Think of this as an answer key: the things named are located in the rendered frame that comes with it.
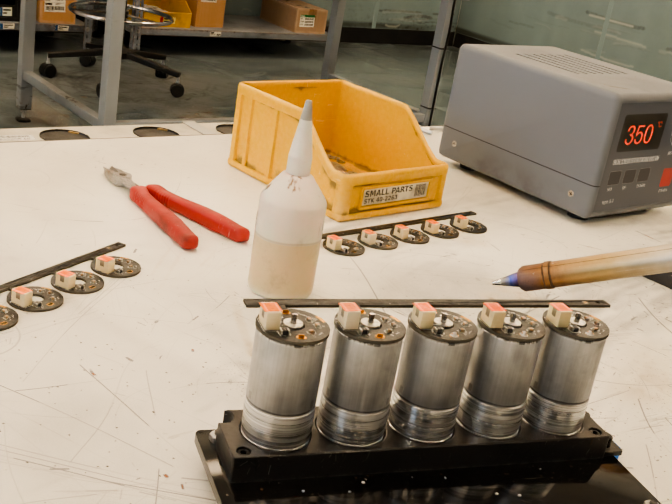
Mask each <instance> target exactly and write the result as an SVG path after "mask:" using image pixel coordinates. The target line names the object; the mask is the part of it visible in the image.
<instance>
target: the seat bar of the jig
mask: <svg viewBox="0 0 672 504"><path fill-rule="evenodd" d="M318 410H319V406H316V408H315V414H314V420H313V425H312V431H311V436H310V442H309V443H308V444H307V445H306V446H305V447H303V448H301V449H298V450H295V451H288V452H278V451H270V450H266V449H262V448H259V447H257V446H255V445H253V444H251V443H249V442H248V441H247V440H246V439H245V438H244V437H243V436H242V435H241V433H240V427H241V421H242V414H243V410H225V411H224V417H223V423H218V427H217V435H216V442H215V448H216V451H217V453H218V456H219V458H220V461H221V463H222V466H223V468H224V471H225V473H226V476H227V478H228V481H229V483H247V482H262V481H277V480H292V479H306V478H321V477H336V476H351V475H365V474H380V473H395V472H410V471H425V470H439V469H454V468H469V467H484V466H498V465H513V464H528V463H543V462H557V461H572V460H587V459H602V458H603V457H604V454H605V450H606V447H607V444H608V441H609V437H610V436H609V434H607V433H606V432H605V431H604V430H603V429H602V428H601V427H600V426H599V425H598V424H597V423H596V422H595V421H594V420H593V419H592V418H591V417H590V416H589V415H588V414H587V413H586V412H585V416H584V419H583V422H582V426H581V429H580V432H579V433H577V434H575V435H570V436H559V435H553V434H548V433H545V432H542V431H539V430H537V429H535V428H533V427H531V426H530V425H528V424H527V423H525V422H524V421H523V420H521V423H520V427H519V431H518V434H517V435H516V436H515V437H513V438H510V439H502V440H499V439H490V438H485V437H481V436H478V435H476V434H473V433H471V432H469V431H467V430H466V429H464V428H463V427H461V426H460V425H459V424H458V423H457V422H455V426H454V430H453V435H452V438H451V439H449V440H448V441H445V442H442V443H422V442H417V441H413V440H410V439H407V438H405V437H403V436H401V435H399V434H398V433H396V432H395V431H393V430H392V429H391V428H390V426H389V425H388V423H387V421H386V426H385V431H384V436H383V440H382V441H381V442H380V443H378V444H376V445H374V446H370V447H349V446H344V445H340V444H337V443H335V442H332V441H330V440H328V439H327V438H325V437H324V436H322V435H321V434H320V433H319V431H318V430H317V428H316V421H317V416H318Z"/></svg>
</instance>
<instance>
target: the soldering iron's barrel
mask: <svg viewBox="0 0 672 504"><path fill-rule="evenodd" d="M667 272H672V244H665V245H659V246H652V247H645V248H638V249H632V250H625V251H618V252H611V253H605V254H598V255H591V256H585V257H578V258H571V259H564V260H558V261H544V262H543V263H538V264H531V265H524V266H521V267H520V268H519V269H518V271H517V281H518V285H519V287H520V289H522V290H524V291H526V292H527V291H534V290H542V289H555V288H556V287H564V286H571V285H578V284H586V283H593V282H600V281H608V280H615V279H623V278H630V277H637V276H645V275H652V274H659V273H667Z"/></svg>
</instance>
